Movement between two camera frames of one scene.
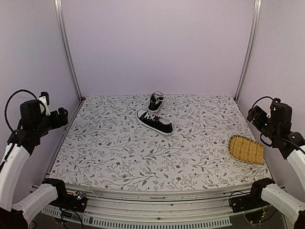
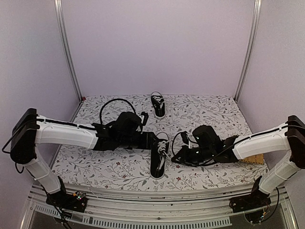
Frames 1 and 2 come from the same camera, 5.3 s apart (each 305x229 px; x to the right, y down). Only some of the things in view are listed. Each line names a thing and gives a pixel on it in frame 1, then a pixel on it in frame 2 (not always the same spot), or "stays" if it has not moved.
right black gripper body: (258, 122) to (204, 154)
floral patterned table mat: (106, 142) stays
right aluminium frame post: (257, 12) stays
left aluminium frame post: (61, 23) stays
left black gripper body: (44, 127) to (128, 142)
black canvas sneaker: (151, 121) to (159, 156)
